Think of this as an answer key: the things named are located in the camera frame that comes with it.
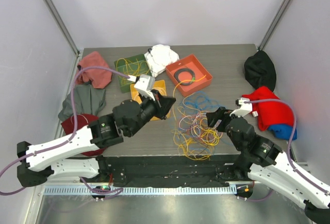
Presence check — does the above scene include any black coiled cable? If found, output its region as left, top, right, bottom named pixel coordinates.
left=173, top=68, right=197, bottom=85

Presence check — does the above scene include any blue thin cable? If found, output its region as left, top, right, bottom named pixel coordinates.
left=170, top=91, right=233, bottom=158

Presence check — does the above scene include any pink thin cable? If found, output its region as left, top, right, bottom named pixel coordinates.
left=177, top=110, right=217, bottom=140

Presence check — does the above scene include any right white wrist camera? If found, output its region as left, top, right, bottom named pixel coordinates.
left=229, top=97, right=253, bottom=117

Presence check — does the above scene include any green plastic tray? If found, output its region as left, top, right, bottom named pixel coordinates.
left=114, top=54, right=152, bottom=93

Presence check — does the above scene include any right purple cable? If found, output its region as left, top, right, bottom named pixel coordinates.
left=244, top=99, right=330, bottom=202

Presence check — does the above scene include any pink cloth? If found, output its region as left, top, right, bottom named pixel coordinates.
left=75, top=51, right=112, bottom=89

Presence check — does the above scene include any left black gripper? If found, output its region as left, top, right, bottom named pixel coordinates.
left=127, top=89, right=176, bottom=136

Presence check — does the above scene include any yellow thin cable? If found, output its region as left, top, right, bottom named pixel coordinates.
left=114, top=58, right=224, bottom=161

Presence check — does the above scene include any aluminium frame post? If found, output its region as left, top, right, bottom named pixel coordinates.
left=43, top=0, right=80, bottom=56
left=257, top=0, right=293, bottom=50

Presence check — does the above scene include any white crumpled cloth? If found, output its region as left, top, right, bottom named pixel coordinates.
left=144, top=44, right=179, bottom=78

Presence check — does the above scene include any grey cloth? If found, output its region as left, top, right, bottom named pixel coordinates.
left=58, top=85, right=106, bottom=121

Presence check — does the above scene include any dark red cloth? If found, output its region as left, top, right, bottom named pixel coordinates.
left=61, top=114, right=105, bottom=157

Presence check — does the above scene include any right aluminium frame post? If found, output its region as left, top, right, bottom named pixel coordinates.
left=257, top=0, right=293, bottom=50

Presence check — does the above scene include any slotted cable duct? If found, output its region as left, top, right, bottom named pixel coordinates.
left=43, top=185, right=237, bottom=196

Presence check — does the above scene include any yellow plastic tray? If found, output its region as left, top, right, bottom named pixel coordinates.
left=129, top=79, right=171, bottom=122

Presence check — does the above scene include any black cloth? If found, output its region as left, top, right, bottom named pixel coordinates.
left=244, top=50, right=276, bottom=92

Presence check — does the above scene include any left aluminium frame post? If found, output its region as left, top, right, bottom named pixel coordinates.
left=43, top=0, right=80, bottom=56

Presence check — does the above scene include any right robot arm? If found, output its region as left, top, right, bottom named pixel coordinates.
left=206, top=107, right=329, bottom=223

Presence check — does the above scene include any orange plastic tray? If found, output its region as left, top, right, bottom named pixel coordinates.
left=166, top=54, right=212, bottom=97

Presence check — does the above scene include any blue cloth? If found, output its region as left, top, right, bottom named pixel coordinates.
left=268, top=124, right=293, bottom=140

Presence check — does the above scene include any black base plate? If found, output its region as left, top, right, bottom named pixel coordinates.
left=86, top=154, right=249, bottom=188

